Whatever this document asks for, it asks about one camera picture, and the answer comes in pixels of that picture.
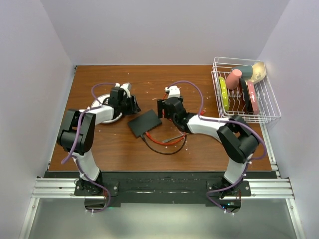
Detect aluminium frame rail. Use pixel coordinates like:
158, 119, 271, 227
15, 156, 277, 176
32, 174, 306, 239

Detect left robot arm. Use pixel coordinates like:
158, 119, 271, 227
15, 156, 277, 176
57, 83, 141, 195

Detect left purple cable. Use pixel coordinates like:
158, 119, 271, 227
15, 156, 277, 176
61, 82, 120, 214

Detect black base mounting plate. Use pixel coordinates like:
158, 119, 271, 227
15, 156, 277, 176
74, 171, 252, 208

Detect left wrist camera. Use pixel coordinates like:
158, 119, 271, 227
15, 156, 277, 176
120, 83, 132, 98

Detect black cable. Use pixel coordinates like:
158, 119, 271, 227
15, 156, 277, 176
141, 134, 187, 155

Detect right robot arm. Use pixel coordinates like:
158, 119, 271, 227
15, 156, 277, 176
157, 97, 262, 196

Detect yellow-green plate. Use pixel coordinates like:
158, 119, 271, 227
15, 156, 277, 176
219, 76, 229, 111

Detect pink cup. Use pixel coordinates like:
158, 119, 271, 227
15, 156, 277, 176
225, 69, 242, 90

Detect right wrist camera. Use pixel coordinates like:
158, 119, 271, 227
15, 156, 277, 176
164, 85, 180, 99

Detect purple cable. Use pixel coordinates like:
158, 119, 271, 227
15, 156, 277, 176
166, 80, 268, 216
61, 82, 120, 214

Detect dark green cup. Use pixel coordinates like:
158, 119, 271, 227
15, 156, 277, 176
232, 65, 253, 79

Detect pink plate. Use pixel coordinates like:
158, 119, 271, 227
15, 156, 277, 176
247, 81, 260, 115

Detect white wire dish rack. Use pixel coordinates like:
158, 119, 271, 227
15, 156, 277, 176
211, 56, 281, 123

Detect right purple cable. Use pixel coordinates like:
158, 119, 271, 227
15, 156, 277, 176
166, 80, 268, 216

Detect black network switch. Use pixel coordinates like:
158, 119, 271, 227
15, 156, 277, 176
128, 110, 162, 138

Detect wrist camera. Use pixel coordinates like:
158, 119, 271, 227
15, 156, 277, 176
164, 85, 180, 99
120, 83, 132, 98

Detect beige bowl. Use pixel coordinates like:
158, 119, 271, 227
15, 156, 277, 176
250, 61, 266, 84

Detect white round patterned plate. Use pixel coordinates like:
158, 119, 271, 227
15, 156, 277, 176
91, 94, 122, 124

